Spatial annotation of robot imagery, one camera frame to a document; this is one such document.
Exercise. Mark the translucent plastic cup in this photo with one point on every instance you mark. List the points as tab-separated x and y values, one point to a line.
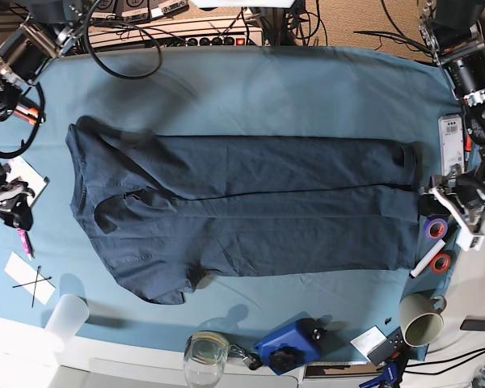
68	316

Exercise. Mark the light blue table cloth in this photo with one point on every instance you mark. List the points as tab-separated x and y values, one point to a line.
289	91

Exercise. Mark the white packaged device box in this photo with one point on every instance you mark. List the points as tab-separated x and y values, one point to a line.
451	136

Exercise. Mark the black adapter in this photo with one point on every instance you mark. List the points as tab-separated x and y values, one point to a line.
471	323

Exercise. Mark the white power strip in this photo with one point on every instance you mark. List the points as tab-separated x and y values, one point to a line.
224	30

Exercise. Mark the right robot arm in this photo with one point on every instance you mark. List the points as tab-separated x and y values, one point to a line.
48	31

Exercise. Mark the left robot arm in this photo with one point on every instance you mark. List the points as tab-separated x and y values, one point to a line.
452	32

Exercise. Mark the black hair pin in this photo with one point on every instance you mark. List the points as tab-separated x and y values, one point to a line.
35	285
31	282

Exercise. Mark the red tape roll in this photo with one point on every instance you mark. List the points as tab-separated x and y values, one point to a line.
441	262

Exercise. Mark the small pink tube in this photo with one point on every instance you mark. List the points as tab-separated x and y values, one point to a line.
26	244

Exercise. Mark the dark blue T-shirt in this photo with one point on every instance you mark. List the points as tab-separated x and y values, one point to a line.
164	212

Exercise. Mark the white paper with red square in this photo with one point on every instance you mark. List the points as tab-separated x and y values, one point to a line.
28	178

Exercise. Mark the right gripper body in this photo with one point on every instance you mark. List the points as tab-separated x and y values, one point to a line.
13	186

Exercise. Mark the orange black utility knife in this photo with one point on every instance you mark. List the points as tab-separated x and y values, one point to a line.
28	110

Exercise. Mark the white marker pen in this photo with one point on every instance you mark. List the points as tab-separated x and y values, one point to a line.
428	257

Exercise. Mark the blue clamp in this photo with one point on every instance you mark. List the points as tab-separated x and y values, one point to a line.
390	376

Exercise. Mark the blue plastic box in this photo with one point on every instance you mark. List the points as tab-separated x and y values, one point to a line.
292	346

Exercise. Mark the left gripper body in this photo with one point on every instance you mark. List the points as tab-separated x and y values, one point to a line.
462	195

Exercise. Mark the beige ceramic mug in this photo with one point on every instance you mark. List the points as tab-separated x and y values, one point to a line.
420	318

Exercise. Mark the black remote control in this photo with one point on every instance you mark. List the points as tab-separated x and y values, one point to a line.
393	343

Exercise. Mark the clear glass mug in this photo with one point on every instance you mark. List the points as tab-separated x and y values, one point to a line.
205	358

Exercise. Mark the purple tape roll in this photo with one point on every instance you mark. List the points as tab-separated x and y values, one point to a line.
435	228

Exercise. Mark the small padlock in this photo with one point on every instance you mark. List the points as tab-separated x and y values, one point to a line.
250	359

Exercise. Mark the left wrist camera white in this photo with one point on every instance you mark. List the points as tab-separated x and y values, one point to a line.
468	240

